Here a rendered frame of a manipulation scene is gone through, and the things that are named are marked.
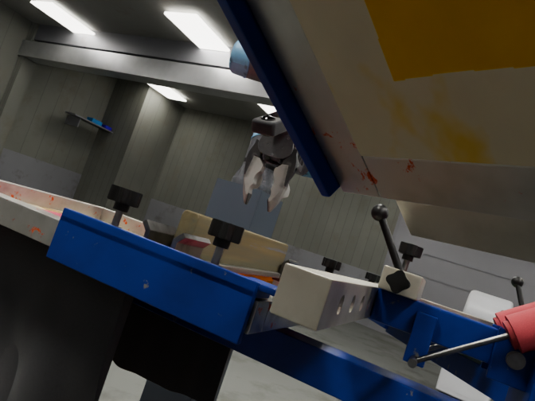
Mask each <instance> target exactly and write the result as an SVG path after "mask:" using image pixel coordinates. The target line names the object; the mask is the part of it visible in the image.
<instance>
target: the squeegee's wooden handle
mask: <svg viewBox="0 0 535 401"><path fill-rule="evenodd" d="M212 219H213V218H211V217H208V216H204V215H202V214H199V213H196V212H192V211H190V210H185V211H184V212H183V213H182V217H181V219H180V222H179V225H178V228H177V231H176V233H175V236H174V238H175V237H177V236H179V235H181V234H182V233H186V234H190V235H193V236H199V237H202V238H206V239H209V240H210V243H211V244H210V245H209V246H207V247H204V248H203V251H202V253H201V257H200V259H202V260H205V261H210V262H211V260H212V257H213V253H214V251H215V249H216V246H215V245H213V241H214V238H215V236H211V235H209V234H208V230H209V226H210V224H211V222H212ZM287 249H288V245H287V244H285V243H281V242H279V241H277V240H274V239H270V238H268V237H265V236H262V235H259V234H256V233H254V232H250V231H247V230H244V234H243V236H242V239H241V241H240V243H239V244H236V243H232V242H231V243H230V246H229V249H228V250H227V249H224V251H223V254H222V256H221V261H220V263H224V264H229V265H234V266H240V267H249V268H254V269H260V270H265V271H274V272H277V273H279V271H280V268H281V266H282V263H283V261H284V259H285V256H286V253H287Z"/></svg>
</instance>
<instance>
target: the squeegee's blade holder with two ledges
mask: <svg viewBox="0 0 535 401"><path fill-rule="evenodd" d="M219 265H221V266H222V267H223V268H225V269H227V270H230V271H233V272H236V273H239V274H251V275H258V276H264V277H271V278H279V277H280V273H277V272H274V271H265V270H260V269H254V268H249V267H240V266H234V265H229V264H224V263H219Z"/></svg>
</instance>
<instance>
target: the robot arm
mask: <svg viewBox="0 0 535 401"><path fill-rule="evenodd" d="M229 69H230V71H231V73H233V74H236V75H238V76H242V77H243V78H248V79H250V80H254V81H258V82H260V79H259V77H258V76H257V75H256V72H255V70H254V68H253V67H252V65H251V63H250V61H249V59H248V57H247V55H246V54H245V52H244V50H243V48H242V46H241V44H240V42H239V41H237V42H236V43H235V45H234V46H233V47H232V51H231V54H230V58H229ZM252 132H253V136H252V137H251V141H250V144H249V147H248V150H247V153H246V155H245V158H244V162H243V164H242V166H241V167H240V168H239V169H238V171H237V172H236V174H235V175H234V176H233V178H232V182H235V183H237V184H241V185H243V198H244V203H245V204H248V202H249V200H250V198H251V196H252V190H253V189H259V190H263V191H264V192H266V193H268V194H269V195H270V197H269V198H268V199H267V211H268V212H271V211H272V210H273V209H274V208H275V207H276V206H277V205H278V204H279V202H280V201H281V199H282V198H285V197H288V196H289V193H290V186H289V181H290V179H292V177H293V176H294V175H295V174H298V175H301V176H302V177H309V178H312V176H311V175H310V173H309V171H308V169H307V167H306V165H305V164H304V162H303V160H302V158H301V156H300V154H299V152H298V151H297V149H296V147H295V144H294V143H293V142H292V140H291V137H290V135H289V134H288V132H287V130H286V128H285V126H284V125H283V122H282V120H281V119H280V117H279V115H278V113H277V111H275V112H272V113H270V114H267V115H263V116H260V117H257V118H254V119H253V120H252ZM274 179H275V180H274Z"/></svg>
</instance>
